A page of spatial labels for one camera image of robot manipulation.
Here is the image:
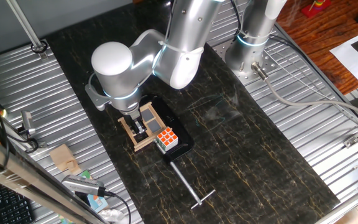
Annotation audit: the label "silver depth camera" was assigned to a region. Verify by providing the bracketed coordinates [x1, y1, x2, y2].
[61, 174, 108, 197]
[21, 110, 37, 136]

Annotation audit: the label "silver camera pole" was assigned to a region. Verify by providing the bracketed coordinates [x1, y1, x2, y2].
[6, 0, 49, 60]

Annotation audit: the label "colourful picture puzzle board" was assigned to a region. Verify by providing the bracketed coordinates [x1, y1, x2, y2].
[78, 169, 109, 214]

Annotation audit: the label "thin black table cable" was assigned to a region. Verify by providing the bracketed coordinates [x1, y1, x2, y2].
[268, 33, 358, 128]

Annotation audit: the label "brown wooden table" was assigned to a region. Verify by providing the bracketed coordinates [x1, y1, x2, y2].
[275, 0, 358, 96]

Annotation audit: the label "small cardboard piece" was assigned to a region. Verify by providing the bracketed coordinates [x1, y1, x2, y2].
[49, 143, 83, 175]

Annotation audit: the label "thick gray robot cable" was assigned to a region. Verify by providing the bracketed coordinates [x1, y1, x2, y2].
[250, 61, 358, 124]

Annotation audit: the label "aluminium frame beam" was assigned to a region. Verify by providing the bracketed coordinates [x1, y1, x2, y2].
[0, 126, 110, 224]

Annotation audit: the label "black marble pattern mat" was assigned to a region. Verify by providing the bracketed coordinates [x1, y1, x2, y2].
[45, 0, 341, 224]

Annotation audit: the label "wooden sliding window model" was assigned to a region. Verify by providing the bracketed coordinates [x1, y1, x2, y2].
[117, 101, 172, 152]

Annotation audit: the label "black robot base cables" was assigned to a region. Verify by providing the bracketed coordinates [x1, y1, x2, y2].
[231, 0, 242, 34]

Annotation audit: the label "silver robot mounting plate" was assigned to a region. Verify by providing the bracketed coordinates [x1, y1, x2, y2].
[213, 39, 281, 87]

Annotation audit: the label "black keyboard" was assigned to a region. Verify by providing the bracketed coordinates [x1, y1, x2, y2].
[0, 181, 36, 224]

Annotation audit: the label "black camera ball mount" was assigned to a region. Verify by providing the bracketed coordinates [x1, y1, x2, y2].
[16, 127, 48, 154]

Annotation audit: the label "red ring stacking toy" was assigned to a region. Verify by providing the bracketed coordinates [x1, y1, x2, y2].
[301, 0, 333, 19]

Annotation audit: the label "black camera cable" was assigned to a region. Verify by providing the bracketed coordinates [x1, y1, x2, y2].
[103, 188, 132, 224]

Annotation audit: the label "black C-clamp with silver screw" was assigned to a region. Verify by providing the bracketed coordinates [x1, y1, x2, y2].
[137, 93, 216, 210]

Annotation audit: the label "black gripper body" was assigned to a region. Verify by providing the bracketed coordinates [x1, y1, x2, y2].
[128, 113, 143, 130]

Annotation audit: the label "white crumpled plastic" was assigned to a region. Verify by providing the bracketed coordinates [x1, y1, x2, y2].
[99, 208, 126, 223]

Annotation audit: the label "rubik's cube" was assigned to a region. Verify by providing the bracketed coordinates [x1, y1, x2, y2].
[154, 126, 179, 152]

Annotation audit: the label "white marker paper sheet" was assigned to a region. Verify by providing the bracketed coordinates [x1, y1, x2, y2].
[329, 30, 358, 83]

